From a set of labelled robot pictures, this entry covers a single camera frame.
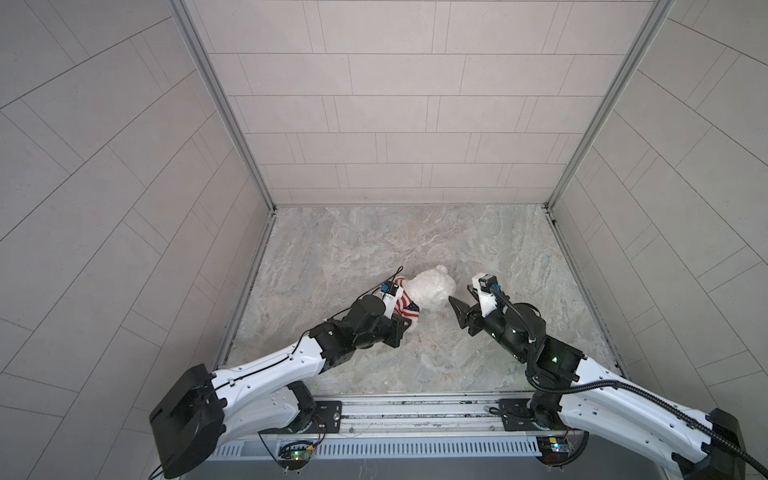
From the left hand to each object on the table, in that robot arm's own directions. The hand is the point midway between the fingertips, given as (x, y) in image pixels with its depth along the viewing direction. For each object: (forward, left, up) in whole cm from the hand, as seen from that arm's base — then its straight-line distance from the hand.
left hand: (418, 325), depth 75 cm
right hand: (+4, -9, +7) cm, 12 cm away
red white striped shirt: (+4, +4, +4) cm, 7 cm away
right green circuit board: (-25, -31, -11) cm, 41 cm away
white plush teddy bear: (+7, -3, +6) cm, 10 cm away
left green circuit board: (-27, +28, -9) cm, 39 cm away
